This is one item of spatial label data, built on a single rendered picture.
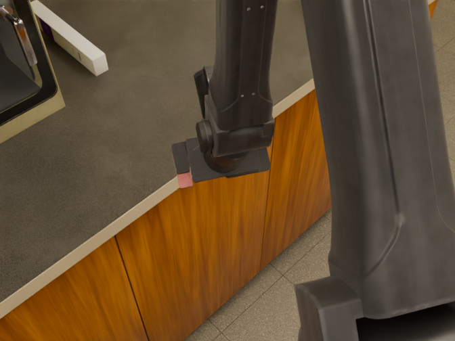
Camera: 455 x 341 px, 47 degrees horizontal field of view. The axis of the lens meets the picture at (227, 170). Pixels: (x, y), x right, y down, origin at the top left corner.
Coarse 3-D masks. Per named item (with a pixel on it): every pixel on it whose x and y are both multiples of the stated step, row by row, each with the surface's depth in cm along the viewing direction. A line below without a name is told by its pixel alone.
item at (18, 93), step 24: (0, 0) 84; (24, 0) 87; (0, 24) 87; (24, 24) 90; (0, 48) 89; (0, 72) 92; (24, 72) 96; (48, 72) 99; (0, 96) 95; (24, 96) 99; (48, 96) 103; (0, 120) 98
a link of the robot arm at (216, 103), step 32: (224, 0) 45; (256, 0) 44; (224, 32) 47; (256, 32) 47; (224, 64) 50; (256, 64) 50; (224, 96) 53; (256, 96) 54; (224, 128) 57; (256, 128) 59
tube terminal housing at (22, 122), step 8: (40, 32) 95; (48, 56) 99; (56, 80) 104; (56, 96) 106; (40, 104) 104; (48, 104) 106; (56, 104) 107; (64, 104) 109; (32, 112) 104; (40, 112) 105; (48, 112) 107; (16, 120) 102; (24, 120) 104; (32, 120) 105; (0, 128) 101; (8, 128) 102; (16, 128) 103; (24, 128) 105; (0, 136) 102; (8, 136) 103
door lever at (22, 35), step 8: (0, 8) 85; (8, 8) 86; (0, 16) 86; (8, 16) 85; (16, 24) 83; (16, 32) 85; (24, 32) 85; (24, 40) 86; (24, 48) 87; (24, 56) 89; (32, 56) 89; (32, 64) 90
